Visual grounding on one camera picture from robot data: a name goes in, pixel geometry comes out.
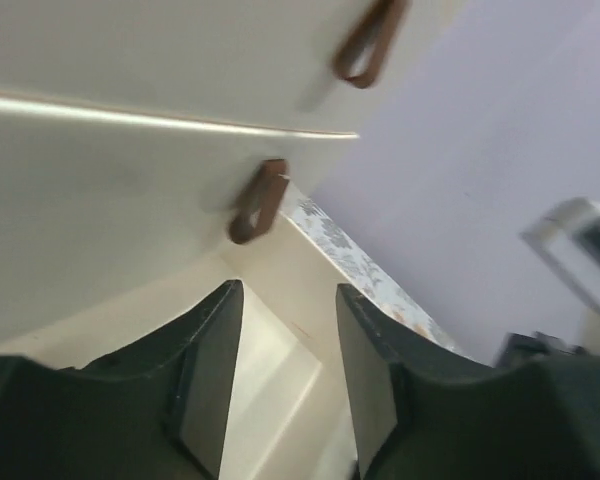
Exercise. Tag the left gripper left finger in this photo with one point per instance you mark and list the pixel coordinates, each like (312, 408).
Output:
(155, 409)

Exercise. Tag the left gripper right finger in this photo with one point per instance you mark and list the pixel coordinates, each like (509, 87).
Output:
(420, 411)

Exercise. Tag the floral table mat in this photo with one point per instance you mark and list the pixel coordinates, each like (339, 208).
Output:
(361, 270)

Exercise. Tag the white three-drawer organizer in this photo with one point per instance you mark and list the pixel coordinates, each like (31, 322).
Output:
(128, 129)

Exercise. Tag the white drawer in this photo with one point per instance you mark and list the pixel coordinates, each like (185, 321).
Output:
(275, 345)

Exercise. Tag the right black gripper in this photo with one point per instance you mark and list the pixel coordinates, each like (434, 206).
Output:
(518, 350)

